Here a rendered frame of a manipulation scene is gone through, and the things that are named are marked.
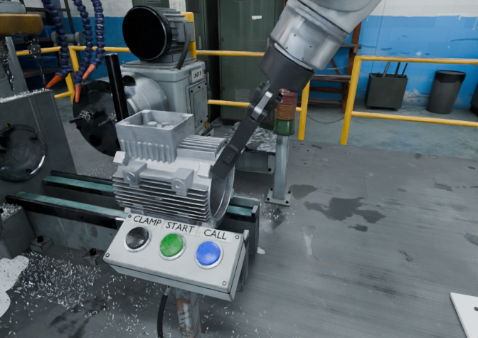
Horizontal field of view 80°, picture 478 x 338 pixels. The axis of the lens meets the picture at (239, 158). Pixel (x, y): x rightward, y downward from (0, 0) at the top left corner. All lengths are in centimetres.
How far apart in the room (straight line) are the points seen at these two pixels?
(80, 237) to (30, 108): 37
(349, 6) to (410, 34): 514
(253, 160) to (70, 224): 63
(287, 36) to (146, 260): 33
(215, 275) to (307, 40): 30
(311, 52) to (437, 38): 524
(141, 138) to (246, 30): 313
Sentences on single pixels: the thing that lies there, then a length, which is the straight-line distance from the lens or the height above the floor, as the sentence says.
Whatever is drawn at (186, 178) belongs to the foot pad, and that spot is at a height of 107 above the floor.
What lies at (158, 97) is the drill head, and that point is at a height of 109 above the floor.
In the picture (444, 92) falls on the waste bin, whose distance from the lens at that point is 534.
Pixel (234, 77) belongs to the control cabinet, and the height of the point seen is 65.
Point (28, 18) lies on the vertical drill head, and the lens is 76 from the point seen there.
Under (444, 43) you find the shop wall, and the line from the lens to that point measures 563.
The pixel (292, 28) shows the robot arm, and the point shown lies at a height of 132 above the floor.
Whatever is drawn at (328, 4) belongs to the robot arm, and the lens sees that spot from 37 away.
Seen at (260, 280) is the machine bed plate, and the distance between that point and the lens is 70.
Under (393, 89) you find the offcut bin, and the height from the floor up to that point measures 35.
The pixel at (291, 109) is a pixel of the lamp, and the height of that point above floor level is 111.
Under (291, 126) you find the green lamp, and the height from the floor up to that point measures 106.
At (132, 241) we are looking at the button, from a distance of 41.
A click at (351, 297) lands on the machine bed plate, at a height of 80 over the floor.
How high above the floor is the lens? 133
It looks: 26 degrees down
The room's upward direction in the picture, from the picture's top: straight up
